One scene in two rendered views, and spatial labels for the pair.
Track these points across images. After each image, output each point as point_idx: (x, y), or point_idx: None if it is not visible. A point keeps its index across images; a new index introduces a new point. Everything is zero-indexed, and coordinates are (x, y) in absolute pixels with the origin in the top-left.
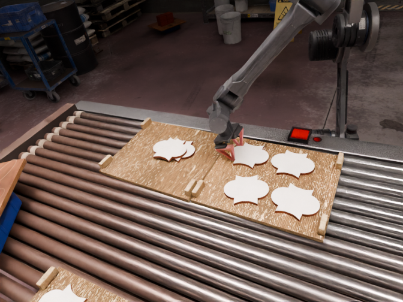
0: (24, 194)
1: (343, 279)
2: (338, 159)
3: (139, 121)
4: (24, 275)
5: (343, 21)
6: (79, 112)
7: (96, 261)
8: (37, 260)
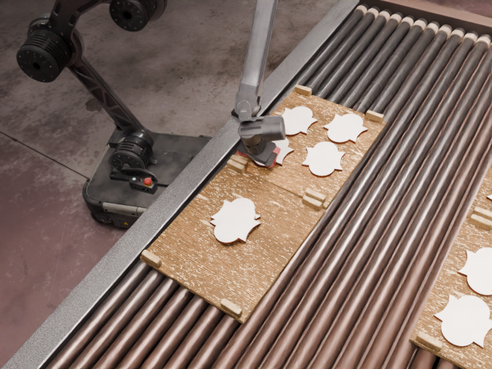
0: None
1: (417, 121)
2: (304, 88)
3: (126, 279)
4: None
5: (136, 0)
6: None
7: (398, 302)
8: None
